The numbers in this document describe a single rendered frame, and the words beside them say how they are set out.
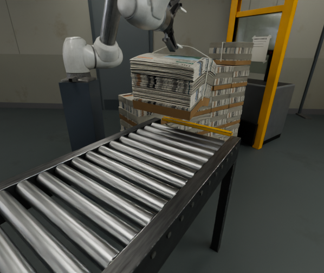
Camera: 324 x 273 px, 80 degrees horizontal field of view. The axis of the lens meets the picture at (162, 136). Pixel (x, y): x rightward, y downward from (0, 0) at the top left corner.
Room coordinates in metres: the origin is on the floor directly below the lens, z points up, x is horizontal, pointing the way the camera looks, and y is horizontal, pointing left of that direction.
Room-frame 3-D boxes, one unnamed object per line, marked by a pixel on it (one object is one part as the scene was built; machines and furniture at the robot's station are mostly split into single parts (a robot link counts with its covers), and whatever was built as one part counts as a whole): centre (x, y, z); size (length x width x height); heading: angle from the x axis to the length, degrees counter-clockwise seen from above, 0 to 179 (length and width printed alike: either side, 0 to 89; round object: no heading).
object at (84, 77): (1.38, 0.58, 1.03); 0.22 x 0.18 x 0.06; 178
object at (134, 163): (0.67, 0.10, 0.77); 0.47 x 0.05 x 0.05; 55
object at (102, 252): (0.40, 0.28, 0.77); 0.47 x 0.05 x 0.05; 55
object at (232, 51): (2.39, -0.75, 0.65); 0.39 x 0.30 x 1.29; 36
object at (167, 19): (0.80, 0.02, 1.31); 0.09 x 0.06 x 0.09; 63
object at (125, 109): (1.96, -0.17, 0.42); 1.17 x 0.39 x 0.83; 126
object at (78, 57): (1.41, 0.57, 1.17); 0.18 x 0.16 x 0.22; 125
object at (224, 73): (2.22, -0.51, 0.95); 0.38 x 0.29 x 0.23; 36
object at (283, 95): (2.86, -1.40, 0.40); 0.70 x 0.55 x 0.80; 36
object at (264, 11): (2.65, -1.11, 1.62); 0.75 x 0.06 x 0.06; 36
